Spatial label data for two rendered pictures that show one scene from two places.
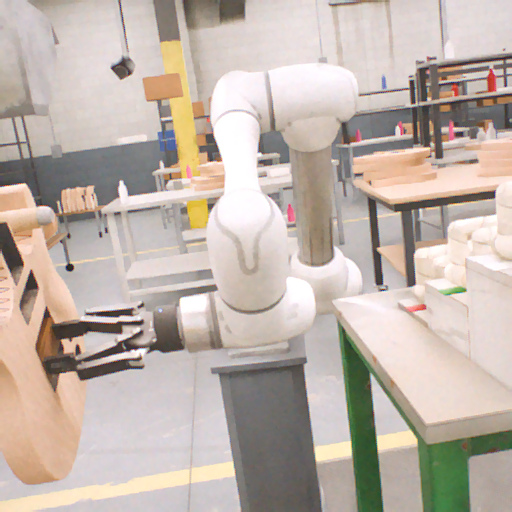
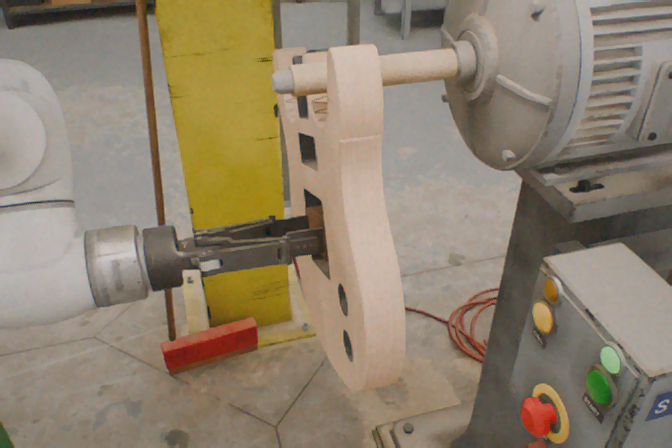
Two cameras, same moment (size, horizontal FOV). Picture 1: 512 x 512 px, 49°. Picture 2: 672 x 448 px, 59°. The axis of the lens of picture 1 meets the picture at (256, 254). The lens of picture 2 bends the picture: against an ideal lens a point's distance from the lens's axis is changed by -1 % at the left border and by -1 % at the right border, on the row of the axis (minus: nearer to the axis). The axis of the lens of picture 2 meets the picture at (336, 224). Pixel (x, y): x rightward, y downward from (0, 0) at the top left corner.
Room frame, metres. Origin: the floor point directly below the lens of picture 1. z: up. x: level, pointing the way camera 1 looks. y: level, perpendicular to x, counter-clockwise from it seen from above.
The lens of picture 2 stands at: (1.42, 0.23, 1.49)
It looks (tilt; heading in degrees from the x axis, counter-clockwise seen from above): 36 degrees down; 167
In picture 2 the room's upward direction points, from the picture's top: straight up
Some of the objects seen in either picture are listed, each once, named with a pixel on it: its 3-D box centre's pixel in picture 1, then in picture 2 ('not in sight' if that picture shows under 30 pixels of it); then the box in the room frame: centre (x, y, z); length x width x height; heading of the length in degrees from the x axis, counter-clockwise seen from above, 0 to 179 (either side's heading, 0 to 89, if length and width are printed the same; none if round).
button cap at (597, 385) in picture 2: not in sight; (603, 385); (1.14, 0.53, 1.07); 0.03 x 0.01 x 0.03; 3
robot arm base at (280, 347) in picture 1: (252, 335); not in sight; (1.61, 0.05, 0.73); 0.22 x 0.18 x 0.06; 86
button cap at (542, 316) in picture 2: not in sight; (547, 316); (1.05, 0.53, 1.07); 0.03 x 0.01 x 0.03; 3
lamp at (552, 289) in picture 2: not in sight; (550, 291); (1.05, 0.52, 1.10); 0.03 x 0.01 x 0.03; 3
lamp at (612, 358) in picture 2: not in sight; (609, 360); (1.14, 0.53, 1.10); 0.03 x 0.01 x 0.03; 3
